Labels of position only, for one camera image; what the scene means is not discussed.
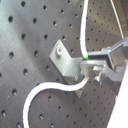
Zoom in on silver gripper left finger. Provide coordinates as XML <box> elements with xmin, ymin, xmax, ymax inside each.
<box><xmin>80</xmin><ymin>61</ymin><xmax>125</xmax><ymax>86</ymax></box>

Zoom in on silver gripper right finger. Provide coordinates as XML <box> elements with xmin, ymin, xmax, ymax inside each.
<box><xmin>88</xmin><ymin>37</ymin><xmax>128</xmax><ymax>67</ymax></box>

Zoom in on white cable with coloured marks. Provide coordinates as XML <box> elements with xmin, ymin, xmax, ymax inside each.
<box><xmin>22</xmin><ymin>0</ymin><xmax>92</xmax><ymax>128</ymax></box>

